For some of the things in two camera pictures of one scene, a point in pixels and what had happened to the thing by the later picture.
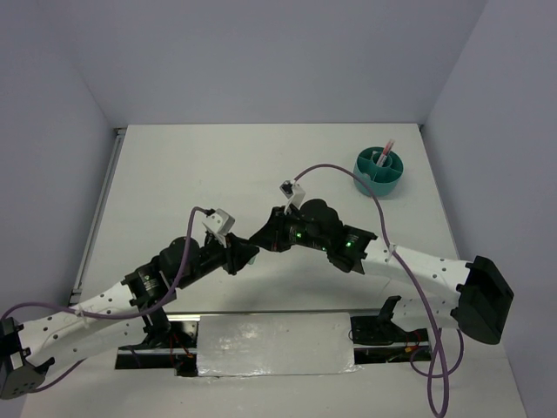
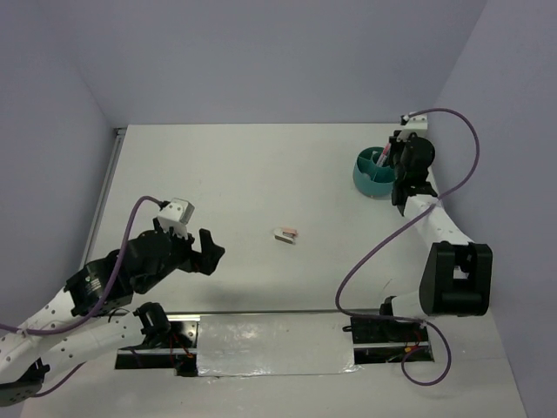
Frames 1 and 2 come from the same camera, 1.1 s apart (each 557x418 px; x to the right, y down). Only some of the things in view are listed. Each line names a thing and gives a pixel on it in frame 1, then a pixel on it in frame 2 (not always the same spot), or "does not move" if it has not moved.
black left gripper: x=238 y=251 -> x=207 y=260
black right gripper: x=271 y=235 -> x=396 y=144
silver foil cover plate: x=258 y=345 does not move
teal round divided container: x=382 y=180 does not move
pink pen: x=385 y=153 does not move
